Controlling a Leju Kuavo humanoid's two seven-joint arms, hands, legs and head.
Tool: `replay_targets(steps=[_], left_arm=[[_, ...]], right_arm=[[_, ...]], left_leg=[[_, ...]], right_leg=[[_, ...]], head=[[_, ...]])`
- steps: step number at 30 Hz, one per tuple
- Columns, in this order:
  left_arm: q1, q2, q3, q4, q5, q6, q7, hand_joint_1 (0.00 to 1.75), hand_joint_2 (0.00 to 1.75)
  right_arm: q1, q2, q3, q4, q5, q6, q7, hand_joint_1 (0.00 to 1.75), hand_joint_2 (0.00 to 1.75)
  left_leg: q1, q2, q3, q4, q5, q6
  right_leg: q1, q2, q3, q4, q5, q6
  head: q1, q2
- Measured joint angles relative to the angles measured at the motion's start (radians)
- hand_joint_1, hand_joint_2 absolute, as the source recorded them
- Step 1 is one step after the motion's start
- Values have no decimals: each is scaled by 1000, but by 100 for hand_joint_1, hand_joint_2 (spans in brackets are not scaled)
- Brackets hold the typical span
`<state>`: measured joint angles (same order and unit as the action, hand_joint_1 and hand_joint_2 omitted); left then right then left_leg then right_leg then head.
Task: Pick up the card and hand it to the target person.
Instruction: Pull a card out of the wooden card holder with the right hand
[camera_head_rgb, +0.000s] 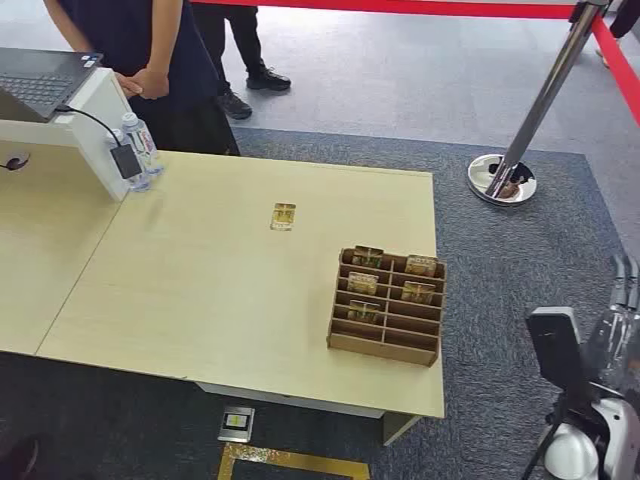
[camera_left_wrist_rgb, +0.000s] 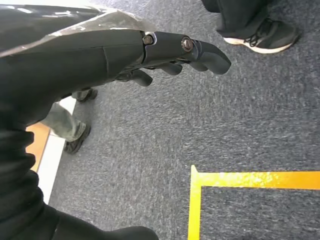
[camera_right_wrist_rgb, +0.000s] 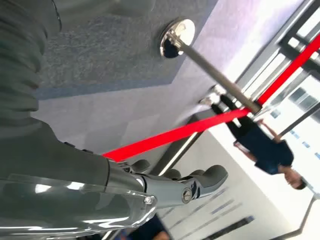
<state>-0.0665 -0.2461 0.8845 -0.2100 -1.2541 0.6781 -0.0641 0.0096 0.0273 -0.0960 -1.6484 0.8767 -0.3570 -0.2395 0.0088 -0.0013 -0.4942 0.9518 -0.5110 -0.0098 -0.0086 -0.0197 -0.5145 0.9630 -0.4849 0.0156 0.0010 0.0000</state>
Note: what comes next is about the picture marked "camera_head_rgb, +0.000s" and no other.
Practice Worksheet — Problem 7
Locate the dark rounded robot part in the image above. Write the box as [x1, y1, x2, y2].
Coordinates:
[0, 433, 40, 480]

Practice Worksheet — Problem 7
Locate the black power adapter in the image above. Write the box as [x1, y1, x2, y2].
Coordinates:
[109, 142, 144, 181]

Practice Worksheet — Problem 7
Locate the brown wooden card holder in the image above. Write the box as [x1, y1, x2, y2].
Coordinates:
[326, 245, 448, 368]

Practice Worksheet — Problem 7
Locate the clear water bottle red label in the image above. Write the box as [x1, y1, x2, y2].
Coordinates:
[121, 111, 165, 179]

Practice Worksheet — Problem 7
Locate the person in dark clothing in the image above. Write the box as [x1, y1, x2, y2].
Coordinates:
[44, 0, 241, 158]

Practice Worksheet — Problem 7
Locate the black desk cable grommet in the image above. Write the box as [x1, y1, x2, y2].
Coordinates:
[0, 152, 32, 174]

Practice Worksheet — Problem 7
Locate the person's left hand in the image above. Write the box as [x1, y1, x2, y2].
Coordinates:
[131, 67, 171, 101]

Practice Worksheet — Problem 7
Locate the black laptop power cable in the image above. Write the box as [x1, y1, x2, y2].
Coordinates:
[54, 103, 124, 148]

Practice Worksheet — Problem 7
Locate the person behind red barrier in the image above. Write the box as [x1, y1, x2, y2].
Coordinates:
[595, 0, 640, 69]

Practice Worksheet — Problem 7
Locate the dark grey laptop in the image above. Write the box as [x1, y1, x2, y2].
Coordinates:
[0, 46, 104, 125]

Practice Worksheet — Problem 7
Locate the gold card in holder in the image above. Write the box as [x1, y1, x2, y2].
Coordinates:
[346, 299, 381, 325]
[401, 280, 436, 307]
[404, 254, 439, 278]
[346, 272, 380, 297]
[352, 245, 385, 270]

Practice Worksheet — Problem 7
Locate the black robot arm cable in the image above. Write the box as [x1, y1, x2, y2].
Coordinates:
[521, 400, 568, 480]

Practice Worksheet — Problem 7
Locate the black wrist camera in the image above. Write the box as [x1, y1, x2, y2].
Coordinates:
[525, 305, 587, 400]

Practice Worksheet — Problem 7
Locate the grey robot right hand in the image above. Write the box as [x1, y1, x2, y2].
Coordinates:
[583, 254, 640, 397]

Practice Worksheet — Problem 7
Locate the gold floor tape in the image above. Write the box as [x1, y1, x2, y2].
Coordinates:
[217, 443, 371, 480]

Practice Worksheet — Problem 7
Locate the dark grey carpet mat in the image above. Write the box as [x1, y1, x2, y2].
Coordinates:
[0, 126, 640, 480]

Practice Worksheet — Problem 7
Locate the white raised desk shelf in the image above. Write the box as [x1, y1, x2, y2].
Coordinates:
[0, 66, 133, 203]

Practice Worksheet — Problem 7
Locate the long red barrier belt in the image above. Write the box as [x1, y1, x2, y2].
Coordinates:
[189, 0, 577, 20]

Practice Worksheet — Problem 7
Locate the person's right hand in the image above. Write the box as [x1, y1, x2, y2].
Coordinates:
[115, 71, 144, 100]

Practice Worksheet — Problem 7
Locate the short red barrier belt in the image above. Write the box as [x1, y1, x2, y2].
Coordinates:
[591, 14, 640, 128]

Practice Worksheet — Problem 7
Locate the chrome stanchion post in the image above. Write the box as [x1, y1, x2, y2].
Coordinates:
[466, 0, 612, 207]

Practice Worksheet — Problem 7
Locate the gold card lying flat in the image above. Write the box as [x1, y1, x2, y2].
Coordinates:
[269, 202, 297, 232]

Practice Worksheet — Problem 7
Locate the metal floor socket box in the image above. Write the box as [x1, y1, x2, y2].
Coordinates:
[217, 405, 256, 444]

